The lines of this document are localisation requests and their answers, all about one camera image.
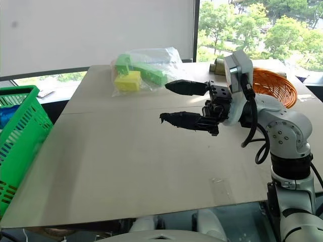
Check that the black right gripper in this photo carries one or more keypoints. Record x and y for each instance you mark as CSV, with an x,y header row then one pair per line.
x,y
220,97

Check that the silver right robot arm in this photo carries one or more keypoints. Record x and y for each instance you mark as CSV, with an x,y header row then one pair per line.
x,y
290,126

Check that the orange wicker basket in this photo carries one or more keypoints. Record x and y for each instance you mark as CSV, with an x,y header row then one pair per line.
x,y
275,85

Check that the green plastic basket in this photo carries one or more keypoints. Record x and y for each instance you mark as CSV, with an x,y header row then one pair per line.
x,y
22,131

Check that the blue item in basket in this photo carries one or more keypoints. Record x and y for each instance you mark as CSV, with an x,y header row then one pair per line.
x,y
8,114

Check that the long green block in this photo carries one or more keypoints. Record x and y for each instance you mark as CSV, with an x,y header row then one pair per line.
x,y
151,73

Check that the brass coloured metal object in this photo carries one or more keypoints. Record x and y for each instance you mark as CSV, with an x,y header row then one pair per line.
x,y
217,66

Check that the clear plastic bag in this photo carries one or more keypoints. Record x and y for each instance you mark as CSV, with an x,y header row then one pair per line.
x,y
156,56

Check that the yellow block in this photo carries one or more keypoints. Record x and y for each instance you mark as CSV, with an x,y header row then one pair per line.
x,y
127,82

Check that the green cube block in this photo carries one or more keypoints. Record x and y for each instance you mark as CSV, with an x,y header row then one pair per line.
x,y
123,63

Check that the clear tape piece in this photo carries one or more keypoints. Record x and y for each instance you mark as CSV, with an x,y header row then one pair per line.
x,y
220,187

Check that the white roller blind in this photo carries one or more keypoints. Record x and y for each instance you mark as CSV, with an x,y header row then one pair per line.
x,y
96,32

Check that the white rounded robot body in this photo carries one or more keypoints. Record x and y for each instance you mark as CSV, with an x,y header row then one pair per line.
x,y
176,229

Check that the grey flat device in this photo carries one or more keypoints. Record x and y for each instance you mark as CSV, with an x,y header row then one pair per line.
x,y
45,93

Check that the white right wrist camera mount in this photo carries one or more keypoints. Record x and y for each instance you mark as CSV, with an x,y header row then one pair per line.
x,y
238,73

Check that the black window frame post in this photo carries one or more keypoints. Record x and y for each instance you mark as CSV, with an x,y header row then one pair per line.
x,y
196,30

